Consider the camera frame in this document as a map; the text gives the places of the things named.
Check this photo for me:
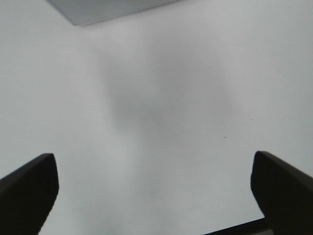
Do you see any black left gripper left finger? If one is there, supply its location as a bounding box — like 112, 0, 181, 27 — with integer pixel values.
0, 153, 59, 235

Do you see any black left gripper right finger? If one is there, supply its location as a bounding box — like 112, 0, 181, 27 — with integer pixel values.
250, 151, 313, 235

